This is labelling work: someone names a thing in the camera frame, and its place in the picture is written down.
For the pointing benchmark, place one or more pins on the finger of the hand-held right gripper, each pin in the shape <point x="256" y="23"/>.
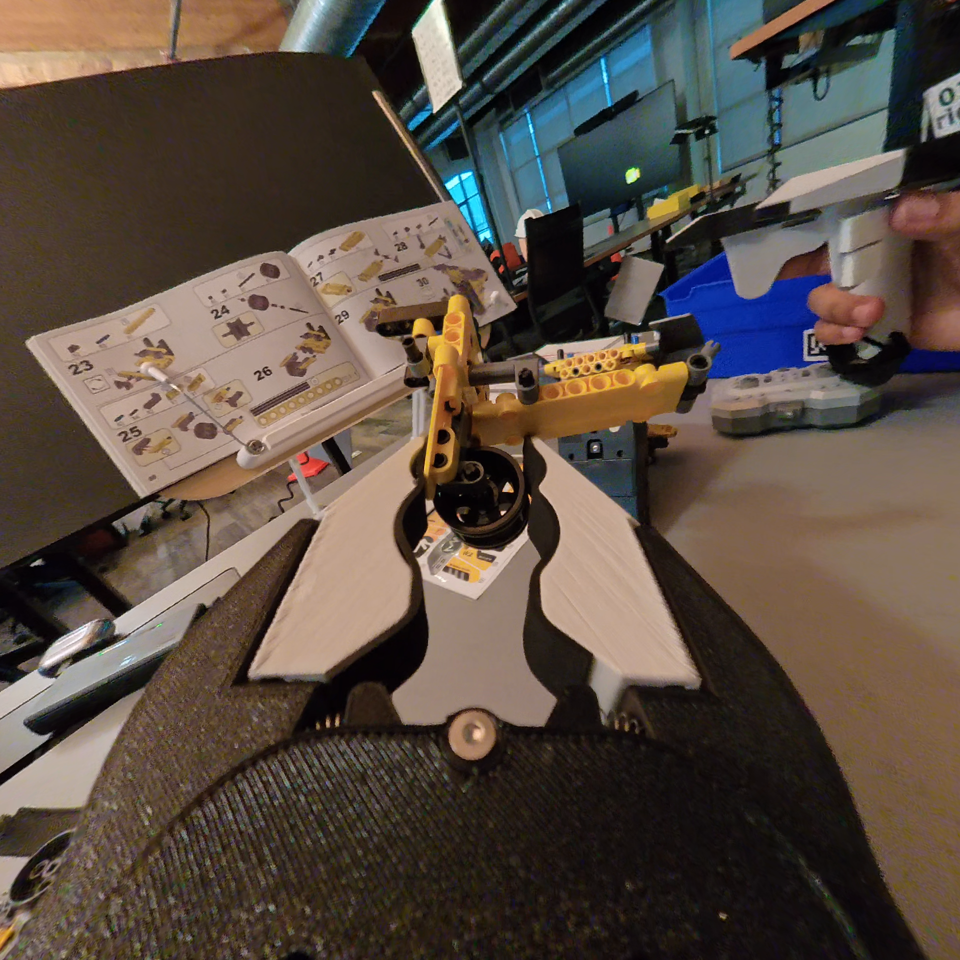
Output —
<point x="750" y="255"/>
<point x="840" y="184"/>

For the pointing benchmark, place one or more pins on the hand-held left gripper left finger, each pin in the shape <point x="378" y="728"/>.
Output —
<point x="337" y="585"/>

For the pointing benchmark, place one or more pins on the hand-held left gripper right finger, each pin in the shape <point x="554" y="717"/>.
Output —
<point x="607" y="585"/>

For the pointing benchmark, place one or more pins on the yellow toy brick assembly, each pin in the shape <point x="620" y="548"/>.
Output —
<point x="585" y="397"/>

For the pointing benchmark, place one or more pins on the person's right hand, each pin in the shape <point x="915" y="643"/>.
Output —
<point x="937" y="285"/>

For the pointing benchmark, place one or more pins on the blue plastic bin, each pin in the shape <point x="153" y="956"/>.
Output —
<point x="750" y="330"/>

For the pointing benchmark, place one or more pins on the large yellow toy vehicle model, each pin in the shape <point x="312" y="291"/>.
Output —
<point x="600" y="457"/>

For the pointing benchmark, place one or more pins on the yellow sticker sheet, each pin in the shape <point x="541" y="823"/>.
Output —
<point x="465" y="577"/>

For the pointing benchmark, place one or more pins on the grey toy controller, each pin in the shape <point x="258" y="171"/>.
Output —
<point x="787" y="397"/>

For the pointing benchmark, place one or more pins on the dark flat device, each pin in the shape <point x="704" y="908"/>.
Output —
<point x="112" y="690"/>

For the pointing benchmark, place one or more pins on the silver computer mouse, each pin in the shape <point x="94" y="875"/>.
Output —
<point x="75" y="646"/>

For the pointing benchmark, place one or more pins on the toy instruction booklet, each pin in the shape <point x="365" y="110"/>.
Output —
<point x="225" y="337"/>

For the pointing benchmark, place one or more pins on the hanging white paper sheet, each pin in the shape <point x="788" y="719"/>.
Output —
<point x="436" y="52"/>

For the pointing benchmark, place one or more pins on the black computer monitor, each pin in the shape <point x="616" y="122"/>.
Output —
<point x="150" y="187"/>

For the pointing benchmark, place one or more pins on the large wall display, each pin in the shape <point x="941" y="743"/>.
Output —
<point x="622" y="150"/>

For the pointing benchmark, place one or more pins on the silver ventilation duct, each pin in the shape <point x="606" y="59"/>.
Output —
<point x="330" y="26"/>

